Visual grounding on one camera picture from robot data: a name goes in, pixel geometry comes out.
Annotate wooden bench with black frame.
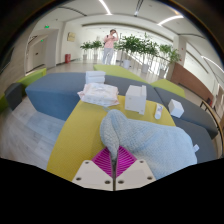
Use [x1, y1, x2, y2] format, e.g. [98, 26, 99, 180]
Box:
[199, 99, 224, 158]

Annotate white double door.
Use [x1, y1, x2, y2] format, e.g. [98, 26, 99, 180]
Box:
[26, 34, 48, 73]

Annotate yellow framed wall picture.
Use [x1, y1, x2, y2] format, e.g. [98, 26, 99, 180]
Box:
[66, 31, 77, 43]

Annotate white tube with red print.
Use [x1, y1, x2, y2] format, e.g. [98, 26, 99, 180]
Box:
[154, 103, 164, 120]

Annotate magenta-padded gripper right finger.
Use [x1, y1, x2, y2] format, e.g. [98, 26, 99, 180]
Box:
[114, 145, 157, 192]

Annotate dark grey stool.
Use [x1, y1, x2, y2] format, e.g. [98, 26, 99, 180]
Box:
[4, 82, 25, 111]

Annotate white stacked tissue pack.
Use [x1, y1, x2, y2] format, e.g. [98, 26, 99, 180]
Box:
[84, 70, 107, 85]

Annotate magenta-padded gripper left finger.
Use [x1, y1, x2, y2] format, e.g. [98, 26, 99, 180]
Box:
[71, 146, 115, 192]

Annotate yellow ottoman table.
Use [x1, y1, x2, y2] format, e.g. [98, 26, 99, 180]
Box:
[46, 94, 177, 183]

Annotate blue-grey ottoman bench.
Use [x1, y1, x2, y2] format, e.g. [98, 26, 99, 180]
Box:
[25, 72, 108, 122]

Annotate person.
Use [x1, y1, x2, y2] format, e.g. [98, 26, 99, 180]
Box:
[101, 28, 120, 66]

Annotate small white cube box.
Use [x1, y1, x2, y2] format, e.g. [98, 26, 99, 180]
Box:
[167, 98, 185, 119]

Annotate ceiling strip lights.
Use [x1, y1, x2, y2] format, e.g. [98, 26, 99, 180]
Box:
[98, 0, 224, 73]

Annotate green ottoman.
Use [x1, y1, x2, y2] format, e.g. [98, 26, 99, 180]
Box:
[16, 67, 48, 89]
[93, 64, 149, 84]
[149, 78, 186, 99]
[0, 94, 9, 113]

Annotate light blue-grey towel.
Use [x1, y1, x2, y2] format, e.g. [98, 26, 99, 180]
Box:
[99, 109, 198, 181]

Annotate grey ottoman bench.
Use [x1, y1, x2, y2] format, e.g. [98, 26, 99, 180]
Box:
[173, 116, 218, 164]
[104, 74, 219, 140]

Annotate row of potted plants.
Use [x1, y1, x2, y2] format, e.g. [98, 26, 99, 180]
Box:
[79, 32, 183, 79]

